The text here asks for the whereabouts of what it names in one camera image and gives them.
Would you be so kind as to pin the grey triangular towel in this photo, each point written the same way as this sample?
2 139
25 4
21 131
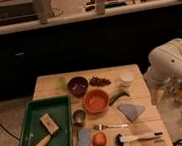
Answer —
131 112

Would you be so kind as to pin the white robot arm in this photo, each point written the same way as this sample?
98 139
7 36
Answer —
165 63

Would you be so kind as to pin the orange bowl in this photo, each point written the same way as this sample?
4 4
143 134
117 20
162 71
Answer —
96 101

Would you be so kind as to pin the light green leaf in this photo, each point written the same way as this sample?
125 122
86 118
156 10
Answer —
62 84

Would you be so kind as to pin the green chili pepper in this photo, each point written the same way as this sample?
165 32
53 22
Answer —
118 95

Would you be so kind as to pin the white cup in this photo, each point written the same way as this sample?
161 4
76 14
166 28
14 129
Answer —
126 78

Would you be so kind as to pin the small metal cup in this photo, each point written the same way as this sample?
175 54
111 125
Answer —
79 117

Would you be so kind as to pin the wooden table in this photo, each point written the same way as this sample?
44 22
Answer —
149 121

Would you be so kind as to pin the silver fork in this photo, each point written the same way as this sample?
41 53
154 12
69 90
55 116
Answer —
101 127

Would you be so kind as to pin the wooden block brush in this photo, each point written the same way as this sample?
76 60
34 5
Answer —
49 124

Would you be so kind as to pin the grey sponge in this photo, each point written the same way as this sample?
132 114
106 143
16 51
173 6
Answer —
83 137

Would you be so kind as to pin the orange fruit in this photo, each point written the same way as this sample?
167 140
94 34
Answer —
99 139

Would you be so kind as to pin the green plastic tray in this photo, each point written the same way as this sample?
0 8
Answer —
33 130

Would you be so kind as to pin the white handled dish brush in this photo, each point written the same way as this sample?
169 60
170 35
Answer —
121 140

